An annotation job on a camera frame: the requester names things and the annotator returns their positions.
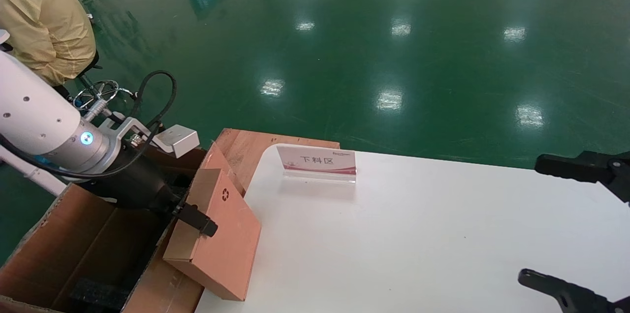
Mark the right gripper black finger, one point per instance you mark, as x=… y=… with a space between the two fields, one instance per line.
x=571 y=298
x=566 y=168

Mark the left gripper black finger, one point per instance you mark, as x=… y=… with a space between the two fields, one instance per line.
x=199 y=222

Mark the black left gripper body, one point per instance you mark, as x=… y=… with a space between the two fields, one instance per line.
x=138 y=185

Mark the small cardboard box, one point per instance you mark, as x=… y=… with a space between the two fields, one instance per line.
x=221 y=254

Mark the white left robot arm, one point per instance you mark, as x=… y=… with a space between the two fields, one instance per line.
x=34 y=111

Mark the large cardboard box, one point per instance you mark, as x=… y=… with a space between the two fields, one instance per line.
x=83 y=234

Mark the reddish wooden platform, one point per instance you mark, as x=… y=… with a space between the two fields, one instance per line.
x=246 y=148

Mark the chrome base swivel stool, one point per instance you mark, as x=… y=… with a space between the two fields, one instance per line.
x=98 y=91

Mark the white tube leg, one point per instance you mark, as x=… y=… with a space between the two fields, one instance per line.
x=29 y=172

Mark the black foam block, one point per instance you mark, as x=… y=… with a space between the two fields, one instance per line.
x=98 y=294

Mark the acrylic sign with red stripe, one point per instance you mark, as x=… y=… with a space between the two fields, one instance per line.
x=317 y=160

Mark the person yellow coat black trousers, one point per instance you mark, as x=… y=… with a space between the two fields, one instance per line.
x=39 y=17

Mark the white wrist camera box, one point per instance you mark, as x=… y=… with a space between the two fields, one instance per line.
x=177 y=140

